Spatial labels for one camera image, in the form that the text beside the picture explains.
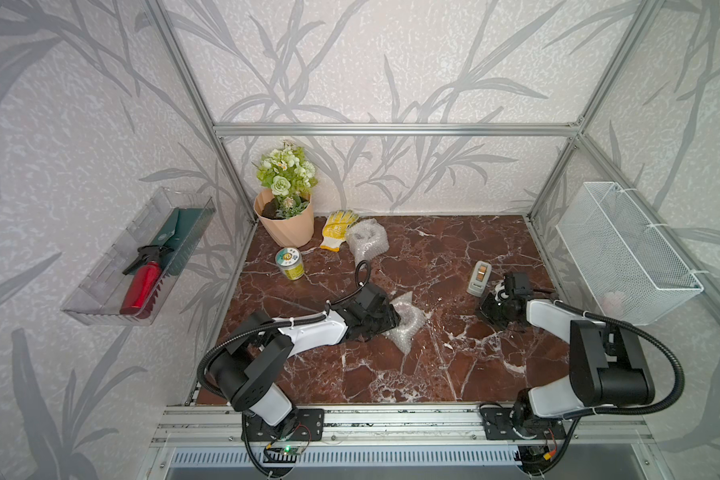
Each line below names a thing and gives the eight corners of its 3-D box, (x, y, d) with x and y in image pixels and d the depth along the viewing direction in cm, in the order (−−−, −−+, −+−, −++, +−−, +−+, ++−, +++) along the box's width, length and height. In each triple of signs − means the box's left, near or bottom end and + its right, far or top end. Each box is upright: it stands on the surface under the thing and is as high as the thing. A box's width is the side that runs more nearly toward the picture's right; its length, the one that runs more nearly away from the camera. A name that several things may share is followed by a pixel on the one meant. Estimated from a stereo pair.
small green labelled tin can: (279, 280, 104) (272, 266, 97) (283, 262, 109) (277, 247, 102) (303, 280, 104) (297, 266, 97) (306, 262, 109) (301, 247, 102)
